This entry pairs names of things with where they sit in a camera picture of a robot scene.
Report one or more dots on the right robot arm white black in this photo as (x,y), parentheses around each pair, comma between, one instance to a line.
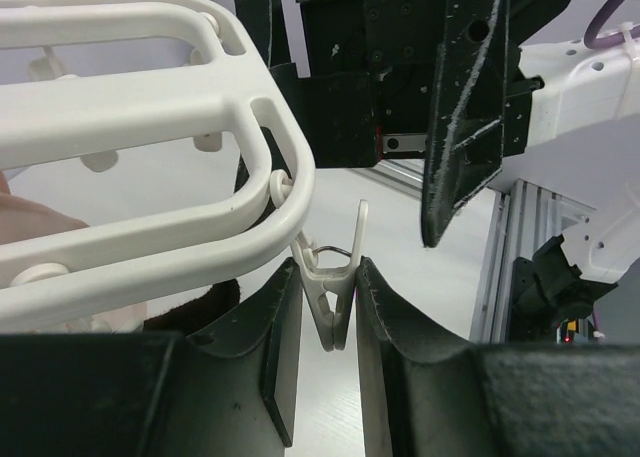
(551,98)

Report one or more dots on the white plastic clip hanger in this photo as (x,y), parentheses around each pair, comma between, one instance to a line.
(59,278)

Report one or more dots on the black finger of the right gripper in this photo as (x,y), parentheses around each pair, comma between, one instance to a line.
(265,23)
(476,62)

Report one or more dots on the white hanger clip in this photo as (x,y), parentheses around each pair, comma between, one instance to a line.
(330,291)

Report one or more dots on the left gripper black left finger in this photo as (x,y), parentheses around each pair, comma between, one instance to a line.
(227,390)

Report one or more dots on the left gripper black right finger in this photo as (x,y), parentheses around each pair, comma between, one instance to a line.
(426,391)

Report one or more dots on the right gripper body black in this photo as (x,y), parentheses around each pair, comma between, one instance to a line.
(372,63)

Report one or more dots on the pink sock front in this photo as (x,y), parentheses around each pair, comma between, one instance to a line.
(22,219)

